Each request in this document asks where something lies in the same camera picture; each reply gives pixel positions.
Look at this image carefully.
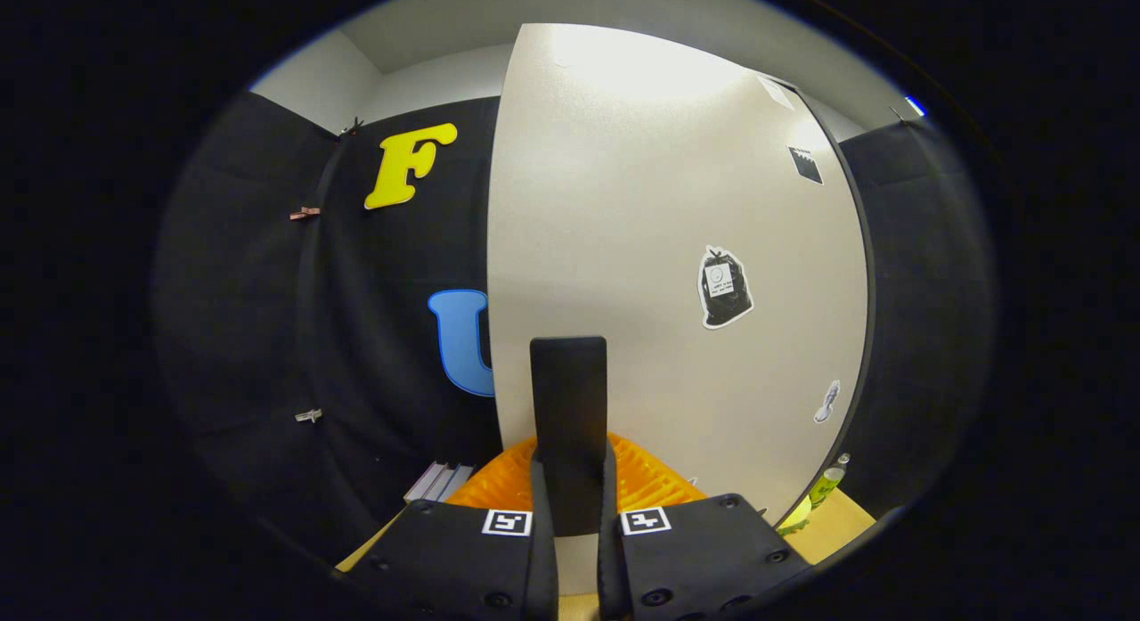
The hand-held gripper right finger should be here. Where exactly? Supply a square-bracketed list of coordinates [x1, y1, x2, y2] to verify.
[597, 434, 816, 621]

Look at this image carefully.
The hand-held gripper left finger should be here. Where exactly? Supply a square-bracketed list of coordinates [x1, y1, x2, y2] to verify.
[337, 436, 560, 621]

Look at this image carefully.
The black door handle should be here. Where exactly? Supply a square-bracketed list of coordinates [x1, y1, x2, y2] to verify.
[530, 336, 608, 537]

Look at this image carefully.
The beige shoe cabinet door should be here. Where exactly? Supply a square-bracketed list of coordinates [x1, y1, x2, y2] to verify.
[487, 22, 872, 597]

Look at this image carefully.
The blue cover book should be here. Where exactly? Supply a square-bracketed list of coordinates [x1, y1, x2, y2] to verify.
[436, 463, 476, 503]

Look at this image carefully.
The cream spine book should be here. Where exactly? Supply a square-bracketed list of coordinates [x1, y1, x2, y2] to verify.
[403, 461, 446, 503]

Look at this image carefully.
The green drink bottle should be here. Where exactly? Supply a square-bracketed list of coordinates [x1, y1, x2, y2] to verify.
[808, 453, 851, 511]

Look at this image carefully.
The black backdrop cloth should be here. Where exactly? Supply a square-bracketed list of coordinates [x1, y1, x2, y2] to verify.
[151, 91, 994, 568]

